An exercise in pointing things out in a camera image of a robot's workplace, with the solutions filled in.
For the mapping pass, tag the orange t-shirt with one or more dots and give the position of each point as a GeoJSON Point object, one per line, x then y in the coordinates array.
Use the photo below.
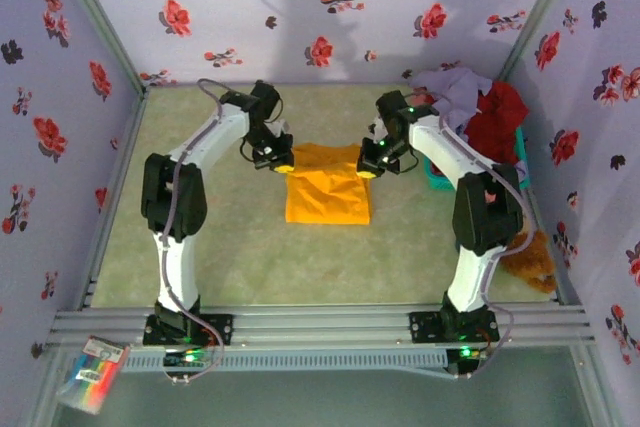
{"type": "Point", "coordinates": [327, 192]}

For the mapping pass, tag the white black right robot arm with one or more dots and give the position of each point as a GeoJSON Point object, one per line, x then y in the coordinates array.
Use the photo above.
{"type": "Point", "coordinates": [470, 277]}

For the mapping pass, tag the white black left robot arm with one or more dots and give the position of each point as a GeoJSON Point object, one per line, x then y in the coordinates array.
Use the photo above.
{"type": "Point", "coordinates": [175, 267]}

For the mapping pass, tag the teal plastic basket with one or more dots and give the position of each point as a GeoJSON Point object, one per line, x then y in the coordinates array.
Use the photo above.
{"type": "Point", "coordinates": [435, 179]}

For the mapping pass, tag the brown plush toy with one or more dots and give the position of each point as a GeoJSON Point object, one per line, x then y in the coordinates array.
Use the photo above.
{"type": "Point", "coordinates": [532, 262]}

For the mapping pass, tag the controller board with green light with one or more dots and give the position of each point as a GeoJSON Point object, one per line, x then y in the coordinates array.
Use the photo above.
{"type": "Point", "coordinates": [187, 358]}
{"type": "Point", "coordinates": [467, 354]}

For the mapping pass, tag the colourful marker pack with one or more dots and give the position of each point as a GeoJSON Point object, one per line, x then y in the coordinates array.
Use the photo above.
{"type": "Point", "coordinates": [92, 377]}

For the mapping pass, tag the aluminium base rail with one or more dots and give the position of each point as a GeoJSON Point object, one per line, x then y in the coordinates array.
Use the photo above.
{"type": "Point", "coordinates": [320, 327]}

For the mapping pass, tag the aluminium frame post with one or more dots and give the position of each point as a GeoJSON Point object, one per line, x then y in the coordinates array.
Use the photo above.
{"type": "Point", "coordinates": [540, 12]}
{"type": "Point", "coordinates": [95, 12]}

